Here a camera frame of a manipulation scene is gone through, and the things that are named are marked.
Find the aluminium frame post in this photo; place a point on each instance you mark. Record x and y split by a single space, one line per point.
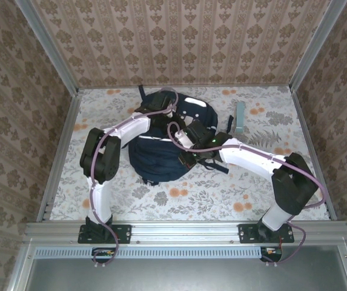
47 42
317 42

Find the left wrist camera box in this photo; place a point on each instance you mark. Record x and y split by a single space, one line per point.
166 101

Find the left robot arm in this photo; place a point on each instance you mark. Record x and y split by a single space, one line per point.
100 157

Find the aluminium table side rail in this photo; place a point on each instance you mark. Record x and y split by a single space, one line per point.
302 121

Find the light blue book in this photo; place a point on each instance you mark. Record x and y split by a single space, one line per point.
240 118

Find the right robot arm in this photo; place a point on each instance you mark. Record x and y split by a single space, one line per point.
252 157

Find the navy blue backpack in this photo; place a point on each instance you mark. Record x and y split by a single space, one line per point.
155 163

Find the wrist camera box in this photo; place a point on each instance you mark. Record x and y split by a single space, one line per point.
166 101
183 139

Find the aluminium front rail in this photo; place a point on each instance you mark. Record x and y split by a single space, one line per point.
185 232

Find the floral table cover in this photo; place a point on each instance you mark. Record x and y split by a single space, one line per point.
191 206

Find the grey metal panel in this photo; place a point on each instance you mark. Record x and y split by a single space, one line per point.
191 276

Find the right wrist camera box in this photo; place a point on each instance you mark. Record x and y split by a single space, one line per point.
183 139

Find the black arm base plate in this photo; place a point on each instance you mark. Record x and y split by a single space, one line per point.
124 233
246 233

